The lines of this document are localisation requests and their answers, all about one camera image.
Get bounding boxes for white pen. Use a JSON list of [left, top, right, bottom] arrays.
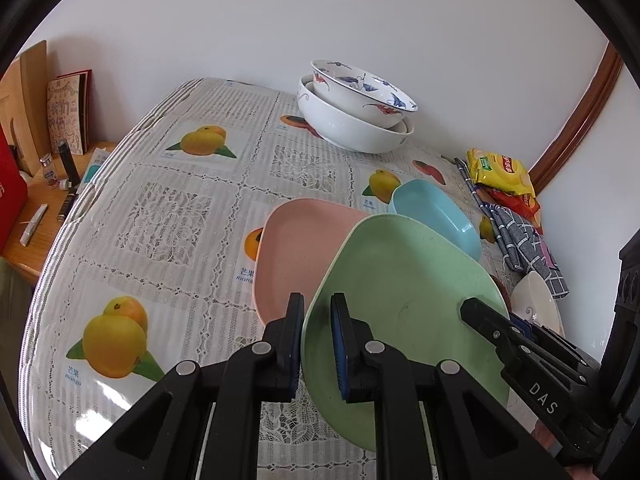
[[20, 204, 48, 247]]

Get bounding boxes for wooden side table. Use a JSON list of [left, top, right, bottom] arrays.
[[0, 140, 118, 281]]

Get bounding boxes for grey checked cloth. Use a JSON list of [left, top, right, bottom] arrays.
[[454, 157, 571, 301]]

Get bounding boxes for pink plate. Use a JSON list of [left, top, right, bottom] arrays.
[[252, 198, 373, 326]]

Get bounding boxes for blue bowl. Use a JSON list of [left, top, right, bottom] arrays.
[[388, 179, 483, 263]]

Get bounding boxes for red box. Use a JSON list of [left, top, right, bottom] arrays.
[[0, 125, 28, 253]]

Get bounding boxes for brown paper notebook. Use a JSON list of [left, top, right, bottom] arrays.
[[46, 69, 93, 156]]

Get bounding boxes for black cylinder bottle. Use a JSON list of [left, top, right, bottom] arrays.
[[56, 140, 81, 183]]

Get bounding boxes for yellow chips bag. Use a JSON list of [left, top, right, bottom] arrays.
[[467, 148, 535, 197]]

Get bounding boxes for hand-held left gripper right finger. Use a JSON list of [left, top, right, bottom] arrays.
[[330, 292, 571, 480]]

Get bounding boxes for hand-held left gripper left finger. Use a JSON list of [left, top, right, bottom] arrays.
[[60, 292, 306, 480]]

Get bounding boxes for green plate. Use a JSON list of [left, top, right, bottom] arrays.
[[301, 213, 512, 453]]

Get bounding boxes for plain white nested bowl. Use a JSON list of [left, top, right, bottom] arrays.
[[306, 77, 415, 135]]

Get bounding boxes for white bowl with crane pattern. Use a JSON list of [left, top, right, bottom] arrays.
[[310, 59, 419, 128]]

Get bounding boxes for fruit print tablecloth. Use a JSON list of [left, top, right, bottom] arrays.
[[20, 77, 566, 480]]

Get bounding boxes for red chips bag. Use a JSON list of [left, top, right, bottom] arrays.
[[477, 185, 543, 233]]

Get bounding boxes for white shallow bowl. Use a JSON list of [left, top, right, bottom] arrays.
[[510, 271, 565, 338]]

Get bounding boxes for brown wooden door frame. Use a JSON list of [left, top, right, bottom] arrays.
[[527, 40, 625, 196]]

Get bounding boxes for white and blue packet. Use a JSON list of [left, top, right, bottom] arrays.
[[82, 147, 116, 186]]

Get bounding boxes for wooden cutting board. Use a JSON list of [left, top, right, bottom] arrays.
[[0, 40, 51, 176]]

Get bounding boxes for brown clay bowl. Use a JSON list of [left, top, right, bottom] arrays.
[[490, 275, 512, 312]]

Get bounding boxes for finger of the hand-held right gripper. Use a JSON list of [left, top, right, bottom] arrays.
[[460, 297, 589, 387], [510, 313, 601, 374]]

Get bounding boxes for large white bowl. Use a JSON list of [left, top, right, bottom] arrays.
[[297, 74, 416, 154]]

